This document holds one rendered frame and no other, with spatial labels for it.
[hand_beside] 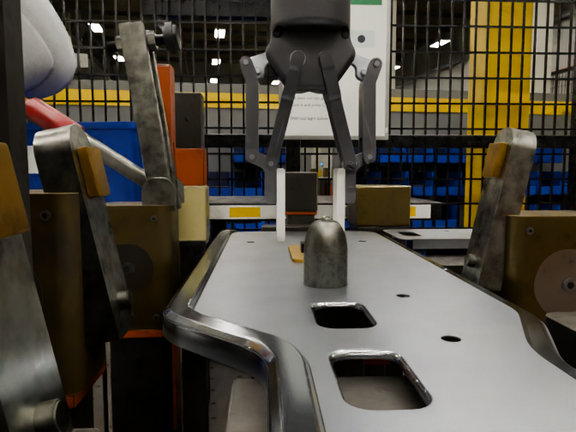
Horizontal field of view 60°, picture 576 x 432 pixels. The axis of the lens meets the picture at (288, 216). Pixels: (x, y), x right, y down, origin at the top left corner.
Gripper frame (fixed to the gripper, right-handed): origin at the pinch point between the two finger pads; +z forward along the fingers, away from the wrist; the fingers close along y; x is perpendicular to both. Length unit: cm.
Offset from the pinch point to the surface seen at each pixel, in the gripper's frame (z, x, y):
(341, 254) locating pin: 2.2, 13.9, -1.0
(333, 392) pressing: 4.7, 30.5, 1.9
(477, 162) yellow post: -5, -61, -43
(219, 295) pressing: 4.6, 15.7, 7.5
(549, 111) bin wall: -35, -220, -152
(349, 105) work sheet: -17, -54, -13
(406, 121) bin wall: -29, -211, -70
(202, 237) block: 3.7, -6.2, 11.2
